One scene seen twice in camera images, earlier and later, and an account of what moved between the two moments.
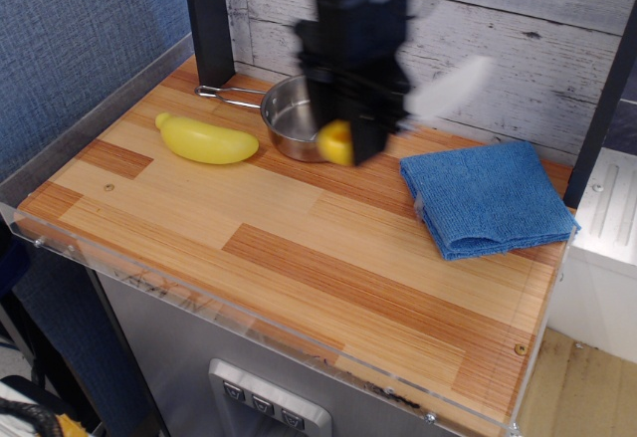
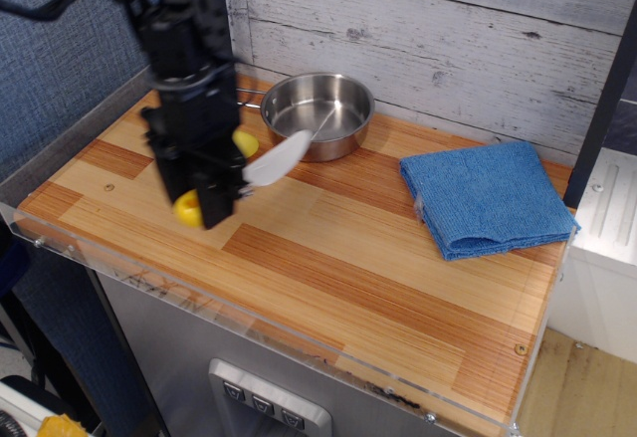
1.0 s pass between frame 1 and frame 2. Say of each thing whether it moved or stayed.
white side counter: stayed
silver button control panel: stayed
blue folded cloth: stayed
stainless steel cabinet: stayed
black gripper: moved
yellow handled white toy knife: moved
